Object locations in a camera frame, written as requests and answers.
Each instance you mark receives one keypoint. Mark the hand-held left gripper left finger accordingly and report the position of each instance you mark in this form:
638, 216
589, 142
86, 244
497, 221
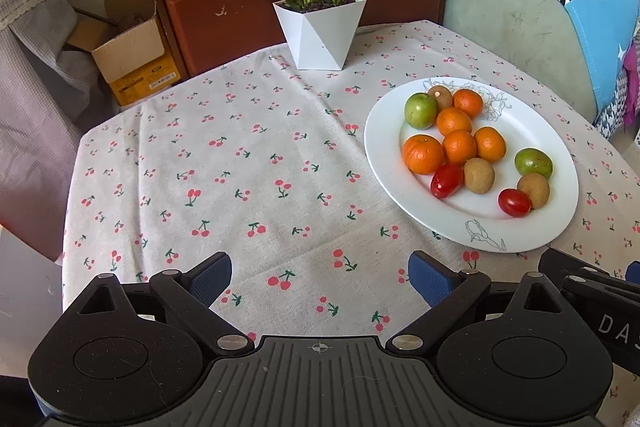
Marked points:
212, 279

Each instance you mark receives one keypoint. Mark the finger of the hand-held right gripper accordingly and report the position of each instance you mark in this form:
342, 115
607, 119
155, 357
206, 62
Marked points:
575, 279

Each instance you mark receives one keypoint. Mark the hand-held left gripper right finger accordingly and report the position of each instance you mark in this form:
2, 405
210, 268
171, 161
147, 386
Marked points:
427, 277

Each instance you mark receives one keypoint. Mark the red cherry tomato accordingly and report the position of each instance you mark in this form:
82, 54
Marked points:
446, 181
514, 202

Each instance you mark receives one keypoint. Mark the brown kiwi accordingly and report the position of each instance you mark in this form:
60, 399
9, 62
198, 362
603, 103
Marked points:
479, 176
533, 190
441, 96

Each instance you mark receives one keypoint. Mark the large orange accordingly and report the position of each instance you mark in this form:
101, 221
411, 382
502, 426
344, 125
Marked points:
423, 154

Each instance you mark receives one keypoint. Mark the green plum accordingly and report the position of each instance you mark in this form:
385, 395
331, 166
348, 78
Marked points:
419, 111
533, 163

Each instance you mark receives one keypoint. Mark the white oval plate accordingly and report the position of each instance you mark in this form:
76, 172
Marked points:
390, 157

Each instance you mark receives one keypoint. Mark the cherry print tablecloth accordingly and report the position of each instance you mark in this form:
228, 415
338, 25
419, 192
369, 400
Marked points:
250, 147

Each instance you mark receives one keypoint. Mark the grey patterned blanket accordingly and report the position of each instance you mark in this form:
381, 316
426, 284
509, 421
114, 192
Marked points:
612, 107

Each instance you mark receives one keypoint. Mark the white panel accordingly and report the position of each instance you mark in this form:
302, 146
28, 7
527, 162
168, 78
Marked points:
25, 302

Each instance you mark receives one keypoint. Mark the purple cloth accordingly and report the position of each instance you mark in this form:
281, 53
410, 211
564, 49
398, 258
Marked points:
632, 82

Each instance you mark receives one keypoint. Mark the open cardboard box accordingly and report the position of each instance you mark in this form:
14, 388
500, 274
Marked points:
130, 57

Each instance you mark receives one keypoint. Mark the pale green sofa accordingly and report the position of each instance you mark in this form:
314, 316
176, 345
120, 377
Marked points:
505, 32

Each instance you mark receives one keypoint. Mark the white geometric plant pot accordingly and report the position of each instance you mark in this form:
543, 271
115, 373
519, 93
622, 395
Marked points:
320, 34

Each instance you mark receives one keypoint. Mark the checked curtain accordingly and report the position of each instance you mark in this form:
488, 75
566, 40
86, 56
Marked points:
35, 82

